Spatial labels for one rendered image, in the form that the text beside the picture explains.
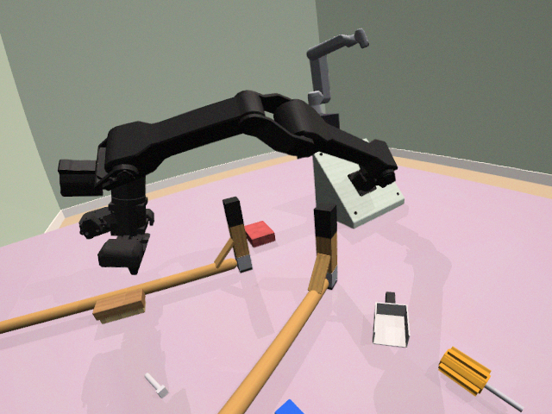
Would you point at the yellow-handled screwdriver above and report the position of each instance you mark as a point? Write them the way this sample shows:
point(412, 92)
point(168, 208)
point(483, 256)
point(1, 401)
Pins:
point(470, 374)

